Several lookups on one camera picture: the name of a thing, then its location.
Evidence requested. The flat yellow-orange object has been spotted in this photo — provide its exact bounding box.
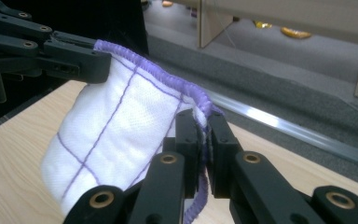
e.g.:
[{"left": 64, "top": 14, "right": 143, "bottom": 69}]
[{"left": 280, "top": 26, "right": 313, "bottom": 40}]

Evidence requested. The dark curtain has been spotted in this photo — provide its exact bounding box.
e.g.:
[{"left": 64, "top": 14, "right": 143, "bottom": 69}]
[{"left": 0, "top": 0, "right": 150, "bottom": 85}]

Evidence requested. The small yellow object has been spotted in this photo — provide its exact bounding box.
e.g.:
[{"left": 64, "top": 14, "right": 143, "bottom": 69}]
[{"left": 252, "top": 20, "right": 274, "bottom": 30}]

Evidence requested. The white cloth with purple grid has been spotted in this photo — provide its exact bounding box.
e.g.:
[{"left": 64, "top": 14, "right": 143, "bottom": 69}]
[{"left": 40, "top": 38, "right": 227, "bottom": 224}]

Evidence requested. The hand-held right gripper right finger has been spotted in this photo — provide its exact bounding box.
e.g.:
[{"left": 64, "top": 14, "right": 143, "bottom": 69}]
[{"left": 208, "top": 111, "right": 243, "bottom": 199}]

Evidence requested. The beige wooden furniture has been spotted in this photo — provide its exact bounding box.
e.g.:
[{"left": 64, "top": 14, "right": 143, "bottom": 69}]
[{"left": 171, "top": 0, "right": 358, "bottom": 100}]

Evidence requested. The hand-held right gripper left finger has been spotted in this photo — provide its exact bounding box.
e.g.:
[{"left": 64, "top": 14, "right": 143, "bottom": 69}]
[{"left": 162, "top": 109, "right": 200, "bottom": 199}]

